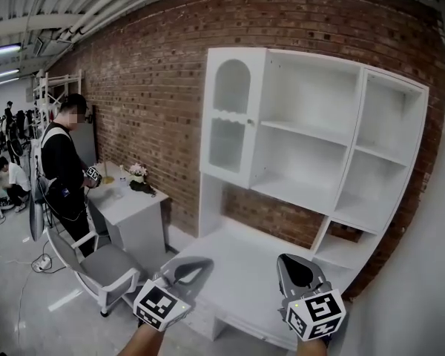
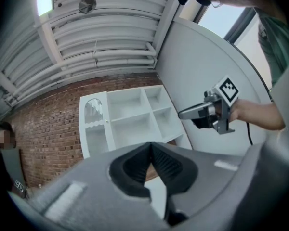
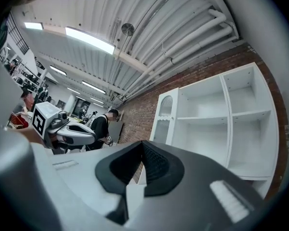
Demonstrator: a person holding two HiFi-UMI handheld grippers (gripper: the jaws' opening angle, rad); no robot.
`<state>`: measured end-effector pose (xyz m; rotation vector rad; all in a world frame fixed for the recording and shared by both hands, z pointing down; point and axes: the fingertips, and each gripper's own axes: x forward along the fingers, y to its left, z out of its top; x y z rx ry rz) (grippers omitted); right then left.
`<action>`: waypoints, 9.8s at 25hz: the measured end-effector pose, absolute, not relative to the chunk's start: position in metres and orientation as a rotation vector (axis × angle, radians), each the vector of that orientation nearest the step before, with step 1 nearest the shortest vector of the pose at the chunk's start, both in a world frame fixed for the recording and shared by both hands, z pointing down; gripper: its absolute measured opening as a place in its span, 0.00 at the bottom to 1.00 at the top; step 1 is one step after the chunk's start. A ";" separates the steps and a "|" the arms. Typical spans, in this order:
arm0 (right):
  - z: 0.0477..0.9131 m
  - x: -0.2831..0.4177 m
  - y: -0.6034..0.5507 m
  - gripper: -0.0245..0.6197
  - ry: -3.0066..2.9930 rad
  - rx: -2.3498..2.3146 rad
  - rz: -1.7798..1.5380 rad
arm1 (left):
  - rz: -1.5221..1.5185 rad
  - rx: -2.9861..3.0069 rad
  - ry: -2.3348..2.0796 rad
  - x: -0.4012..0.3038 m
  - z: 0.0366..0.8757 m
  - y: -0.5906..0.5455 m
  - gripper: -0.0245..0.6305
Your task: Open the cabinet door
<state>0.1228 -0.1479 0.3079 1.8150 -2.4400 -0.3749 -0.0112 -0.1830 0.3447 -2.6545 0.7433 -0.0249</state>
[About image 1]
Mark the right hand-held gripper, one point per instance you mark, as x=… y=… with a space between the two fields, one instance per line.
x=317 y=315

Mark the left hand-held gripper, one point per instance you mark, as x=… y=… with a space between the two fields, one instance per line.
x=159 y=304

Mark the white cabinet door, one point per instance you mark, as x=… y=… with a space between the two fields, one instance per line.
x=256 y=154

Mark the person's left forearm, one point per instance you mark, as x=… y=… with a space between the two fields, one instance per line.
x=142 y=343

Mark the person's right forearm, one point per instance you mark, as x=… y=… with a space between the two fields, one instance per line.
x=311 y=349

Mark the white desk hutch shelving unit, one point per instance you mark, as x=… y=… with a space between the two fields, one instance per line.
x=237 y=258

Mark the small white desk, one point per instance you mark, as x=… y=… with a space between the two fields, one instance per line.
x=133 y=206

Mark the white grey office chair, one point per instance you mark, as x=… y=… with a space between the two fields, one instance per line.
x=105 y=265

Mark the black cloth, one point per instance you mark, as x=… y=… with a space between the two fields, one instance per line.
x=141 y=187

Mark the clear glass cup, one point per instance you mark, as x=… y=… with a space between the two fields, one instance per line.
x=118 y=194

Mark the pink flowers in white pot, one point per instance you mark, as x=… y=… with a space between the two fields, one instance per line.
x=138 y=171

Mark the clear plastic bottle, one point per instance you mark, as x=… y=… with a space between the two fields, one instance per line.
x=122 y=178

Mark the gold stand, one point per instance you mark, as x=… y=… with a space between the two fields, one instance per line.
x=107 y=178

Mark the white power strip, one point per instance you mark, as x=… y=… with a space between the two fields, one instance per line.
x=41 y=263

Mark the grey oval board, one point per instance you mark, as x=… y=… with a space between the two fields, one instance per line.
x=36 y=217

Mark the dark bundle of gear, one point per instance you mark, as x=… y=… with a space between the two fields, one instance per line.
x=0 y=206

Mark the long ceiling light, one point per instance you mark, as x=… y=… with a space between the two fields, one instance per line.
x=2 y=50
x=2 y=74
x=6 y=81

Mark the ceiling air conditioner unit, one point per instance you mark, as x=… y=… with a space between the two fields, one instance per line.
x=39 y=46

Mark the white ceiling pipes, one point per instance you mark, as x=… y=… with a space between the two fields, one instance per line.
x=133 y=2

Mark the white frame rack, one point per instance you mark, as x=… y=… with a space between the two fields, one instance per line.
x=57 y=84

